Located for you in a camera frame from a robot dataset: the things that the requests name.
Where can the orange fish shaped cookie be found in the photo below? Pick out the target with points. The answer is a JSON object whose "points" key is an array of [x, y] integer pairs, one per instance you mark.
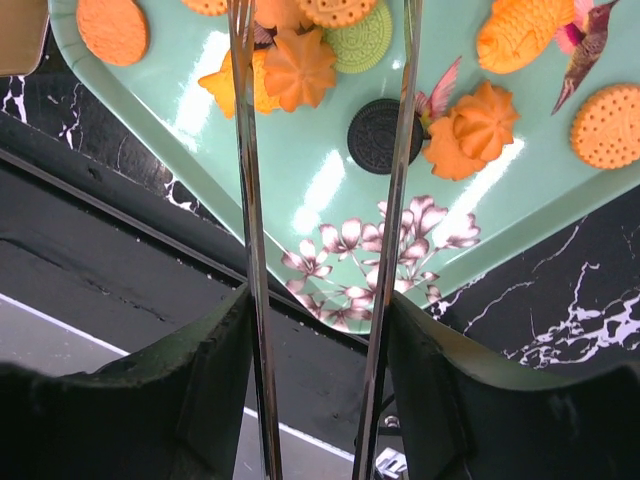
{"points": [[517, 32]]}

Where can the green sandwich cookie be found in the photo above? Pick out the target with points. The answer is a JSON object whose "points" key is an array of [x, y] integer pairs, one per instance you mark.
{"points": [[360, 47]]}

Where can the bear print tin lid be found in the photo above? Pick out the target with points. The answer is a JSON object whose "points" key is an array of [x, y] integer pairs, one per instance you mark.
{"points": [[23, 30]]}

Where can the black sandwich cookie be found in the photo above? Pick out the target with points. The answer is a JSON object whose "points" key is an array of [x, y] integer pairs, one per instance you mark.
{"points": [[371, 136]]}

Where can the round dotted orange biscuit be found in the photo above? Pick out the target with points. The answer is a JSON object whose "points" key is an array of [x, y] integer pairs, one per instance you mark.
{"points": [[605, 131]]}

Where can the orange star cookie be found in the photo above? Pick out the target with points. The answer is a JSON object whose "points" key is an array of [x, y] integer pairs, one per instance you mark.
{"points": [[220, 84]]}

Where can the orange biscuit top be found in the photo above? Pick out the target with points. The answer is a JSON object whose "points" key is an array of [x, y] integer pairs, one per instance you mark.
{"points": [[336, 13]]}

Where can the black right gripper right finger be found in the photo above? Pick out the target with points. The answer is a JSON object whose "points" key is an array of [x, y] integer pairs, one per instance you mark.
{"points": [[467, 412]]}

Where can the mint green floral tray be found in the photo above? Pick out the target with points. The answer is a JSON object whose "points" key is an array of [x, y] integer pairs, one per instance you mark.
{"points": [[322, 213]]}

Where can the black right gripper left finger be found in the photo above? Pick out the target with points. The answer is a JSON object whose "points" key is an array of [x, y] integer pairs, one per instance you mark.
{"points": [[172, 410]]}

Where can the orange flower swirl cookie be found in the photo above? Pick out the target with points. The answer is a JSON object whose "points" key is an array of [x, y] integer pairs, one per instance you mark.
{"points": [[472, 134]]}

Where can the round orange cookie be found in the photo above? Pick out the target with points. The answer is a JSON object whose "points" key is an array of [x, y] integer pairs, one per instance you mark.
{"points": [[115, 31]]}

